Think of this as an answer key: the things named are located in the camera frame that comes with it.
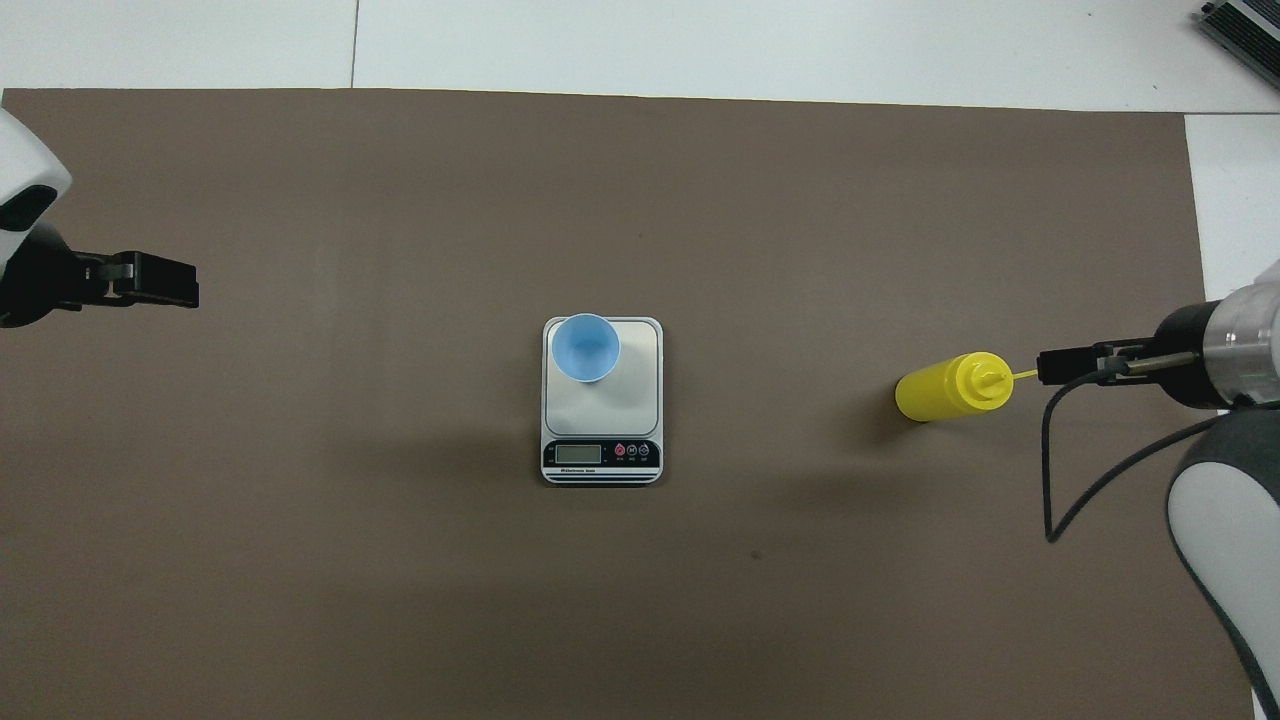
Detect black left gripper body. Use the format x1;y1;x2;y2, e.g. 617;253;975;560
0;225;118;330

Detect yellow squeeze bottle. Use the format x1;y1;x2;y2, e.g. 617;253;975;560
895;352;1040;423

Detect grey finned metal device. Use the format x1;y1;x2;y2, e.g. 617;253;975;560
1199;0;1280;93

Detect light blue plastic cup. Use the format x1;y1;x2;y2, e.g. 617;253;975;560
552;313;621;384

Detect silver digital kitchen scale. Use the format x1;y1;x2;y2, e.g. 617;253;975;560
541;317;664;486

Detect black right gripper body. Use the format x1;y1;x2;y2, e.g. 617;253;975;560
1098;300;1231;411

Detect brown table mat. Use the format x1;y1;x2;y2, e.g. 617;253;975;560
0;88;1256;720

